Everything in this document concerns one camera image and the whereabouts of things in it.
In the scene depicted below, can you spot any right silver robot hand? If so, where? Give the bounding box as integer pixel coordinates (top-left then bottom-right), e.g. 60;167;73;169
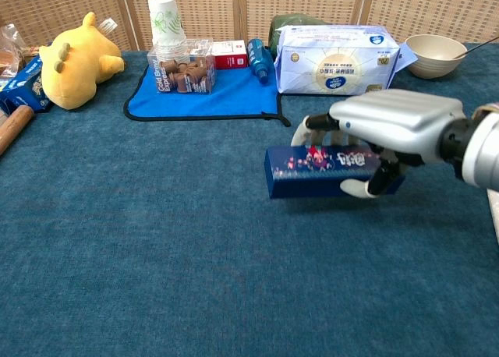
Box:
290;88;479;200

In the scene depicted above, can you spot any beige bowl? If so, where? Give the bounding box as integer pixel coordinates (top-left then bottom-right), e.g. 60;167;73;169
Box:
404;34;469;80

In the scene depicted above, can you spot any white and blue tissue pack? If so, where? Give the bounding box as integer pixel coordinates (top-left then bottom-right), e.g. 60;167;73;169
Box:
273;24;402;97

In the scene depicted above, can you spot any clear bag with white garment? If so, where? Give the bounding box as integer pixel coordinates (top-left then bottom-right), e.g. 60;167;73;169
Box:
486;188;499;245

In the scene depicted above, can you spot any woven rattan folding screen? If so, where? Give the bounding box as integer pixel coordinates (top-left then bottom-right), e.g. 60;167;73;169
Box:
0;0;499;52

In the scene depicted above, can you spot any blue plastic bottle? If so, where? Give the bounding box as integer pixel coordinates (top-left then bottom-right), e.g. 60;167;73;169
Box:
246;38;275;86

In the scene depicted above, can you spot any blue cloth with black trim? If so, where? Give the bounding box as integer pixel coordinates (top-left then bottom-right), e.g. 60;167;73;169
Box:
123;63;292;127

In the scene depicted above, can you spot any red and white carton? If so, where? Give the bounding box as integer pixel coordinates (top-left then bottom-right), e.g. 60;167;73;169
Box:
210;40;250;70

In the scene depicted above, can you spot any clear coffee capsule box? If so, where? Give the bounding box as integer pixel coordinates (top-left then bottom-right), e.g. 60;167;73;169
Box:
147;39;218;96

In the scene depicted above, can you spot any white paper cup stack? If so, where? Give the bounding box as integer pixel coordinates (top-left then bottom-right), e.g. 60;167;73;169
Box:
147;0;188;58

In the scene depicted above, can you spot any teal fabric table cover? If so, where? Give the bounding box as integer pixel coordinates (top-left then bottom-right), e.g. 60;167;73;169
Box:
0;41;499;357

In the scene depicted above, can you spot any yellow plush toy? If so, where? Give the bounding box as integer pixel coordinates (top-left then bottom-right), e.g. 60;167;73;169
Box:
38;11;126;111

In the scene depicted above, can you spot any dark blue snack box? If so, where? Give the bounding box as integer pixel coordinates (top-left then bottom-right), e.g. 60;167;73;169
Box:
0;55;54;115

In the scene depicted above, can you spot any wooden rolling pin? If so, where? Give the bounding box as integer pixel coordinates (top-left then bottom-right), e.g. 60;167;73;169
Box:
0;104;36;157

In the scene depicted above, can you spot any bagged brown pastry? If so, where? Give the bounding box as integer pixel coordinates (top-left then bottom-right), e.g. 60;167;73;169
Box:
0;23;30;81

